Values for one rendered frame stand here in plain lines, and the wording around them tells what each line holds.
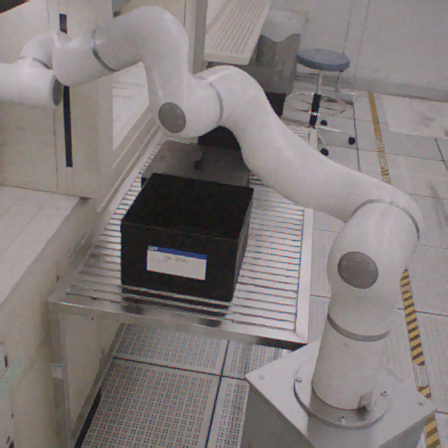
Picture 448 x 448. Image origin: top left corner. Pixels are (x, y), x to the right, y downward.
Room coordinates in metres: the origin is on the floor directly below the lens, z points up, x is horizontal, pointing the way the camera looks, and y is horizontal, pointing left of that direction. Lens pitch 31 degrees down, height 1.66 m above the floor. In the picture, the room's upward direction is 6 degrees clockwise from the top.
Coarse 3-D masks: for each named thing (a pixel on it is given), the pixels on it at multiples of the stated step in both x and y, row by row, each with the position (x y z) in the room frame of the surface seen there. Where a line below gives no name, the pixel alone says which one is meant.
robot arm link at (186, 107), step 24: (120, 24) 1.11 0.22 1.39; (144, 24) 1.09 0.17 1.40; (168, 24) 1.09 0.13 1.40; (96, 48) 1.12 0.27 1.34; (120, 48) 1.10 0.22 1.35; (144, 48) 1.07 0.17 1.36; (168, 48) 1.05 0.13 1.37; (168, 72) 1.01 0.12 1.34; (168, 96) 0.98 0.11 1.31; (192, 96) 0.97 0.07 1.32; (216, 96) 1.01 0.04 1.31; (168, 120) 0.96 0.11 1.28; (192, 120) 0.96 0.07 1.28; (216, 120) 1.01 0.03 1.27
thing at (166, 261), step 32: (160, 192) 1.46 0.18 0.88; (192, 192) 1.45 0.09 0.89; (224, 192) 1.44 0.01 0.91; (128, 224) 1.19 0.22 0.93; (160, 224) 1.46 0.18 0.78; (192, 224) 1.45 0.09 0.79; (224, 224) 1.44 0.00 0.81; (128, 256) 1.19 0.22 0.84; (160, 256) 1.18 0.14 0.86; (192, 256) 1.17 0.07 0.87; (224, 256) 1.16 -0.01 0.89; (160, 288) 1.18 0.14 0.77; (192, 288) 1.17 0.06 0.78; (224, 288) 1.16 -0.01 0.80
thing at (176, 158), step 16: (176, 144) 1.82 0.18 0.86; (192, 144) 1.84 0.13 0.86; (160, 160) 1.69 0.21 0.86; (176, 160) 1.70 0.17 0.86; (192, 160) 1.71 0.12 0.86; (208, 160) 1.72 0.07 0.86; (224, 160) 1.74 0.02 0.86; (240, 160) 1.75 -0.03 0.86; (144, 176) 1.58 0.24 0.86; (192, 176) 1.60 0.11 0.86; (208, 176) 1.61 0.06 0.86; (224, 176) 1.63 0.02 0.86; (240, 176) 1.64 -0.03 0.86
